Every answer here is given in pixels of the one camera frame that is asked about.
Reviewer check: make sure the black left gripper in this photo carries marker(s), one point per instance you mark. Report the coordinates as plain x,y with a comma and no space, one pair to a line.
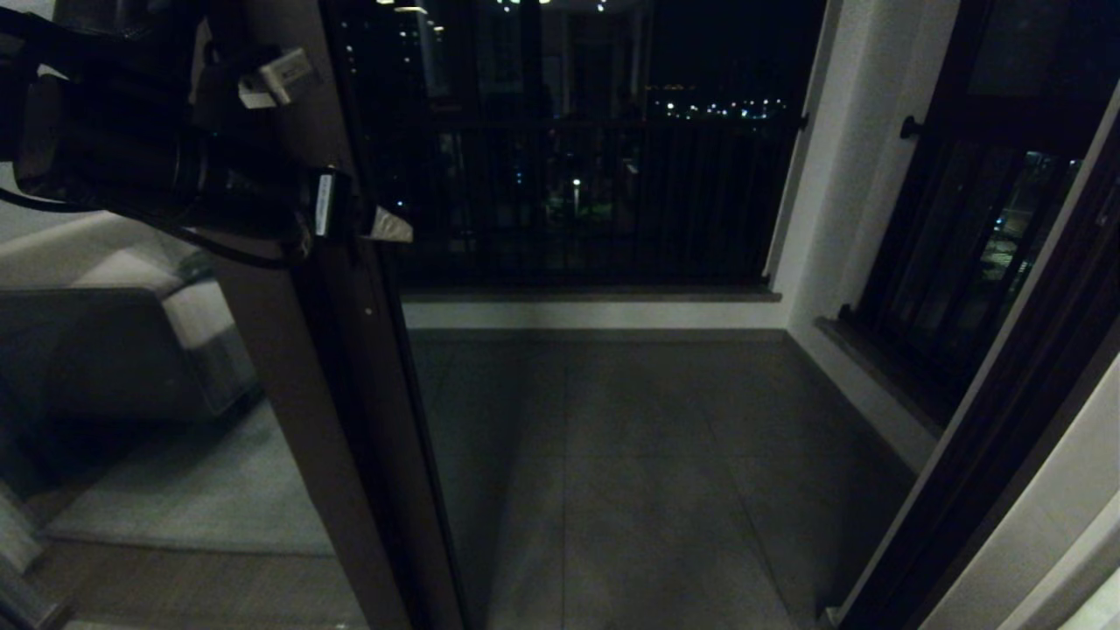
254,197

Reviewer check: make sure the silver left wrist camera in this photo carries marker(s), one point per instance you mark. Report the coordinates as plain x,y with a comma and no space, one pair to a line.
280,77

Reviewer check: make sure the brown framed fixed glass panel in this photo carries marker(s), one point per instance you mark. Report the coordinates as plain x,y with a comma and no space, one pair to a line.
284,367

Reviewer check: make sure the dark stone window sill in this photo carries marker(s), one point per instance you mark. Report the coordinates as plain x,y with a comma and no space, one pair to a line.
875,376

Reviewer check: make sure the light beige sofa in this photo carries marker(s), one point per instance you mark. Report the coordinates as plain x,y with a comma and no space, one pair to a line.
197,324

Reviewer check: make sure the dark grey upholstered seat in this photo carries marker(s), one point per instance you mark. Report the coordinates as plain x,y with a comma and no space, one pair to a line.
96,359

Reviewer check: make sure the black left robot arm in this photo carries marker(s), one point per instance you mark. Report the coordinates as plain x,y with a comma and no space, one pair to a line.
96,149

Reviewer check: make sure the black metal balcony railing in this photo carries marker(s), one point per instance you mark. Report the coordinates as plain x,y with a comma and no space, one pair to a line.
700,201

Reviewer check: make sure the brown framed sliding glass door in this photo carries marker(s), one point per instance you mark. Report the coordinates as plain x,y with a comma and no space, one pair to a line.
376,394

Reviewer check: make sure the light grey rug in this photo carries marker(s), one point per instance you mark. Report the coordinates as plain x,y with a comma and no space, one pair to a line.
201,499

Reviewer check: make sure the dark stone balcony ledge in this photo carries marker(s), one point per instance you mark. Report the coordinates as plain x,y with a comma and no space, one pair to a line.
595,297

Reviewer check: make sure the dark brown door jamb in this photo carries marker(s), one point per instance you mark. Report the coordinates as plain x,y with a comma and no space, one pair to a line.
989,472

